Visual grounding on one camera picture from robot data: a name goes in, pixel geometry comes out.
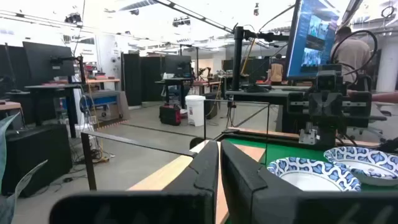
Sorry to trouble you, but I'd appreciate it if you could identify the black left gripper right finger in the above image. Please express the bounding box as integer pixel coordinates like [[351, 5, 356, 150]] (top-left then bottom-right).
[[220, 139, 398, 224]]

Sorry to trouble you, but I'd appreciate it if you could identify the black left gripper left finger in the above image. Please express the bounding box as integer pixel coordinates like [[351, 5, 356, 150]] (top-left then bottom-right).
[[49, 139, 220, 224]]

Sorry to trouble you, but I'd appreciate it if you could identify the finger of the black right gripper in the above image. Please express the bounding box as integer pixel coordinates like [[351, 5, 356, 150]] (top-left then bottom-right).
[[309, 93, 326, 125], [325, 93, 343, 125]]

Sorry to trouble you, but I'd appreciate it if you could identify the blue patterned paper bowl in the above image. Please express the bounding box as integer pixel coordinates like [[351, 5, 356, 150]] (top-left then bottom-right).
[[323, 146, 398, 187], [266, 156, 362, 192]]

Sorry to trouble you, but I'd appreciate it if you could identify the person's forearm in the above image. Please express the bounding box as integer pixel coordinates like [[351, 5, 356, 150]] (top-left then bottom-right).
[[346, 90, 398, 105]]

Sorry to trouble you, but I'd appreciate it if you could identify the wooden shelf board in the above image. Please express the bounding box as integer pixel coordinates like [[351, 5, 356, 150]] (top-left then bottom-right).
[[127, 139, 267, 224]]

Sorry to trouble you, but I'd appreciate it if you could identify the dark grey desk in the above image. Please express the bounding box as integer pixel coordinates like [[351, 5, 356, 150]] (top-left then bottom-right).
[[224, 88, 312, 133]]

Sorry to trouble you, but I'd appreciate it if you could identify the green felt table mat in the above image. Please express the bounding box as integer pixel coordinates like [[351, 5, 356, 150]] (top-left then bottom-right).
[[223, 138, 398, 224]]

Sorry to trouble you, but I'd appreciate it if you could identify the person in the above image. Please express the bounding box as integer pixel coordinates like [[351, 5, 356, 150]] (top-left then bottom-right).
[[329, 26, 373, 91], [268, 53, 285, 86]]

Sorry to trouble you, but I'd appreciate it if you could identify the black office chair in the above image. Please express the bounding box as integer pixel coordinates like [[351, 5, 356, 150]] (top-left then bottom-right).
[[357, 102, 394, 141]]

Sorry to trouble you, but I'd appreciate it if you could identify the blue screen computer monitor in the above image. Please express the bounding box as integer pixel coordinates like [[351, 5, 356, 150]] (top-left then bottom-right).
[[285, 0, 342, 80]]

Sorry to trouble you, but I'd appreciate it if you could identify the black monitor stand pole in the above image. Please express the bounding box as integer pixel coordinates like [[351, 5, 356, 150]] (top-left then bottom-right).
[[232, 26, 290, 91]]

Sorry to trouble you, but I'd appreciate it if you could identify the red and black bag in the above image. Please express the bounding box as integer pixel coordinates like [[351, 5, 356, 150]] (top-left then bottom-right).
[[159, 103, 182, 126]]

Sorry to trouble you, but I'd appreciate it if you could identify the white trash bin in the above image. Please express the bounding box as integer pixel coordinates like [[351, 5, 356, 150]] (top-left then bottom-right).
[[185, 95, 206, 128]]

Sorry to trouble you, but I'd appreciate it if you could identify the black standing desk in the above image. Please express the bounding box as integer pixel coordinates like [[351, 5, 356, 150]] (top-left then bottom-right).
[[154, 77, 194, 109], [24, 83, 83, 139]]

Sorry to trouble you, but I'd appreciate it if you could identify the black computer monitor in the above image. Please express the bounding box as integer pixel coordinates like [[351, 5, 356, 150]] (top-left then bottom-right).
[[164, 55, 192, 79], [22, 41, 76, 86]]

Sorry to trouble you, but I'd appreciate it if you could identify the black partition panel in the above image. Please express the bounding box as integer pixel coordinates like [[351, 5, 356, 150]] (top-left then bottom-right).
[[122, 52, 166, 107]]

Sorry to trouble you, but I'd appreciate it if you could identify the wooden workbench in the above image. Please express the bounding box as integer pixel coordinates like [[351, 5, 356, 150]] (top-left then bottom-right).
[[84, 78, 121, 108]]

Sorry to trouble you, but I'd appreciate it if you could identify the black floor cabinet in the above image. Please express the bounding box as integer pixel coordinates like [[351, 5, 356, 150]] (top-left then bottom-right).
[[1, 123, 73, 198]]

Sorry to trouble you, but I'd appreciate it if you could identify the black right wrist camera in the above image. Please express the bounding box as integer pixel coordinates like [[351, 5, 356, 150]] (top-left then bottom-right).
[[316, 64, 346, 95]]

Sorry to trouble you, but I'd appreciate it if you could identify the silver metal bracket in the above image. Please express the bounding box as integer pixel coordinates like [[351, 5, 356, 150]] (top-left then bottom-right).
[[298, 122, 318, 146]]

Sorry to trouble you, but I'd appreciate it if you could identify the coiled black cable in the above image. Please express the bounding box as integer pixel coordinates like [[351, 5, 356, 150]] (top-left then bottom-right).
[[241, 83, 272, 93]]

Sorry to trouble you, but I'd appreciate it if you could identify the black table frame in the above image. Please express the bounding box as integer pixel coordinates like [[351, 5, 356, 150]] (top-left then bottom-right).
[[214, 129, 382, 150]]

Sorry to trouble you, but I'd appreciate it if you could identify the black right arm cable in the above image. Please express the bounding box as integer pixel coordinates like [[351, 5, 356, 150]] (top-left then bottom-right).
[[330, 29, 379, 78]]

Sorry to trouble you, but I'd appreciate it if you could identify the black metal shelf frame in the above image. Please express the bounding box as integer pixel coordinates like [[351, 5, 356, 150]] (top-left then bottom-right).
[[80, 98, 271, 191]]

